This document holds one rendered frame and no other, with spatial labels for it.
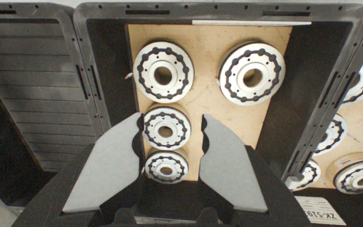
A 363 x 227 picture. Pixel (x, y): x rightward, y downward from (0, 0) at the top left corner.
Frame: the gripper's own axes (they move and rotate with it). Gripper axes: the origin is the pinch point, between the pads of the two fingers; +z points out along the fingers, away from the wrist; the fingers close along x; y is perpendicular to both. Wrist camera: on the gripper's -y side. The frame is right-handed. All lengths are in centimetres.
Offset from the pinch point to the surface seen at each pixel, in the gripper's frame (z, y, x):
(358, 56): 5.3, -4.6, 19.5
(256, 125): 15.5, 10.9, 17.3
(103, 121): 7.7, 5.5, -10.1
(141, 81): 14.6, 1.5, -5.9
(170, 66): 13.3, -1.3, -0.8
